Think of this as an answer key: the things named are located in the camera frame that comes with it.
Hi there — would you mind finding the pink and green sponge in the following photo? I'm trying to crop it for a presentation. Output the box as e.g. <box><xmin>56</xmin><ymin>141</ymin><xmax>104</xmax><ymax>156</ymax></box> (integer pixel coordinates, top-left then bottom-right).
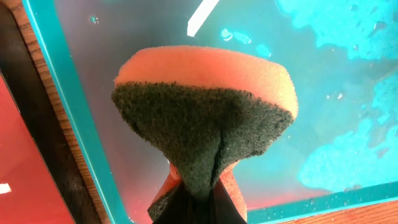
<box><xmin>111</xmin><ymin>45</ymin><xmax>299</xmax><ymax>223</ymax></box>

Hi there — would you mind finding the teal plastic tray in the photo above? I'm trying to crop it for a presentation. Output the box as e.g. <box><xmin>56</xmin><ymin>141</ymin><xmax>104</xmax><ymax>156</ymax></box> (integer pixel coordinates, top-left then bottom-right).
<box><xmin>24</xmin><ymin>0</ymin><xmax>397</xmax><ymax>223</ymax></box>

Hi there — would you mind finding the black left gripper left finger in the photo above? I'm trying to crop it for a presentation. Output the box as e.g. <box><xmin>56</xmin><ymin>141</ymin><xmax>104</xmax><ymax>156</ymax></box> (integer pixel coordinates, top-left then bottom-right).
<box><xmin>153</xmin><ymin>183</ymin><xmax>193</xmax><ymax>224</ymax></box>

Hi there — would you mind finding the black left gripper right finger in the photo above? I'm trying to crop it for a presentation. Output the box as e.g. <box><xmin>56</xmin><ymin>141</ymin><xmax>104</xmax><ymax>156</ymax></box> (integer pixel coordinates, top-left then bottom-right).
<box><xmin>213</xmin><ymin>180</ymin><xmax>247</xmax><ymax>224</ymax></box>

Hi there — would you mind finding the black tray with red liquid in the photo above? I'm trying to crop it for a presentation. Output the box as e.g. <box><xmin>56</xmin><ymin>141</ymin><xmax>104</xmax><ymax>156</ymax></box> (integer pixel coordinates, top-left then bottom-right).
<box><xmin>1</xmin><ymin>4</ymin><xmax>100</xmax><ymax>223</ymax></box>

